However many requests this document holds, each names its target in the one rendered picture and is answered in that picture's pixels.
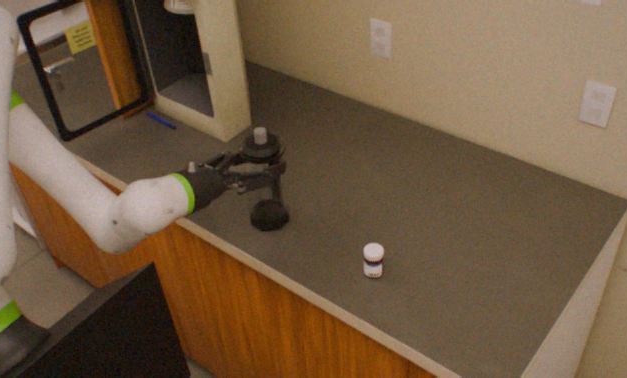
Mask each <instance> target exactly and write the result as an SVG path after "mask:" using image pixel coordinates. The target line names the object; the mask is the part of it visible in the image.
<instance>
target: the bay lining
mask: <svg viewBox="0 0 627 378"><path fill-rule="evenodd" d="M164 1H165V0H134V2H135V6H136V9H137V13H138V17H139V21H140V25H141V29H142V33H143V38H144V42H145V46H146V49H147V53H148V57H149V61H150V65H151V69H152V73H153V77H154V81H155V85H156V89H157V92H158V93H160V92H162V91H164V90H165V89H167V87H169V86H170V85H172V84H174V83H175V82H177V81H179V80H180V79H182V78H184V77H186V76H187V75H189V74H199V73H206V68H205V63H204V58H203V53H202V47H201V42H200V37H199V32H198V26H197V21H196V16H195V14H176V13H172V12H170V11H168V10H166V9H165V7H164Z"/></svg>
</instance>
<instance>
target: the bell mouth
mask: <svg viewBox="0 0 627 378"><path fill-rule="evenodd" d="M164 7H165V9H166V10H168V11H170V12H172V13H176V14H195V11H194V8H193V7H192V5H191V4H190V3H187V2H184V1H181V0H165V1H164Z"/></svg>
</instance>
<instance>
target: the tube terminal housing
mask: <svg viewBox="0 0 627 378"><path fill-rule="evenodd" d="M181 1H184V2H187V3H190V4H191V5H192V7H193V8H194V11H195V16H196V21H197V26H198V32H199V37H200V42H201V47H202V53H203V52H204V53H207V54H208V55H209V60H210V65H211V71H212V76H210V75H208V74H207V71H206V74H207V79H208V84H209V89H210V95H211V100H212V105H213V110H214V118H211V117H208V116H206V115H204V114H202V113H199V112H196V111H194V110H192V109H189V108H187V107H185V106H183V105H180V104H178V103H176V102H174V101H171V100H169V99H167V98H165V97H162V96H160V95H159V93H158V92H157V89H156V85H155V81H154V77H153V73H152V69H151V65H150V61H149V57H148V53H147V49H146V46H145V42H144V38H143V33H142V29H141V25H140V21H139V17H138V13H137V9H136V6H135V2H134V0H133V3H134V7H135V11H136V15H137V18H138V22H139V26H140V30H141V34H142V39H143V43H144V47H145V50H146V54H147V58H148V62H149V66H150V70H151V74H152V78H153V82H154V85H155V90H156V94H157V98H158V99H157V98H155V97H153V98H152V99H154V103H155V106H156V110H157V111H159V112H162V113H164V114H166V115H168V116H170V117H172V118H174V119H177V120H179V121H181V122H183V123H185V124H187V125H189V126H192V127H194V128H196V129H198V130H201V131H203V133H206V134H208V135H210V136H212V137H214V138H216V139H218V140H221V141H223V142H225V143H226V142H228V141H229V140H231V139H232V138H233V137H235V136H236V135H239V133H240V132H242V131H243V130H244V129H246V128H247V127H249V126H250V125H251V112H250V94H249V85H248V79H247V72H246V65H245V59H244V51H243V44H242V38H241V31H240V24H239V18H238V11H237V4H236V0H181Z"/></svg>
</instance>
